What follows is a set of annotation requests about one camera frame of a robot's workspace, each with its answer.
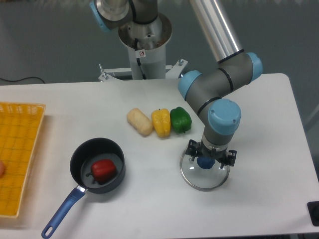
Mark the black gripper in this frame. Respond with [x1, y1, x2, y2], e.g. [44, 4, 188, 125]
[187, 139, 236, 167]

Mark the glass pot lid blue knob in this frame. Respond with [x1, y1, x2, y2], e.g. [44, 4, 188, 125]
[179, 150, 230, 191]

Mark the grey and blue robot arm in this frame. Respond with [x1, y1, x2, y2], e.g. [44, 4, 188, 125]
[90, 0, 263, 169]

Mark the green bell pepper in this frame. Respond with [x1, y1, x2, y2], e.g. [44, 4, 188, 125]
[170, 107, 192, 134]

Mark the yellow bell pepper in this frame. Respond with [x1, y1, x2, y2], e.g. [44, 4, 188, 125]
[151, 109, 171, 137]

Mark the beige bread loaf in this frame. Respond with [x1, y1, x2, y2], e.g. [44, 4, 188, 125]
[127, 108, 153, 136]

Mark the red bell pepper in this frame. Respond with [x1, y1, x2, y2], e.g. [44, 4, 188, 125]
[86, 159, 117, 185]

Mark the black device at table edge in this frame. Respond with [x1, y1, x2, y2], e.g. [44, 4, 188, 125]
[307, 201, 319, 227]

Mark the yellow wicker basket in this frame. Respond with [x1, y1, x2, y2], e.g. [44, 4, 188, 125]
[0, 102, 46, 218]

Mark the white metal base frame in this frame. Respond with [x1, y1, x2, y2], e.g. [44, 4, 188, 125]
[98, 59, 188, 82]

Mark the dark saucepan with blue handle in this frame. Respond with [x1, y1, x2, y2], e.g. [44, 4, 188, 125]
[41, 137, 126, 239]

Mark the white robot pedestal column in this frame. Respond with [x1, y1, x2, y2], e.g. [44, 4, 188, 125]
[118, 13, 172, 80]

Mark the black cable on floor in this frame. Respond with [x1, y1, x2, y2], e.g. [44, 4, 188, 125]
[0, 76, 46, 84]

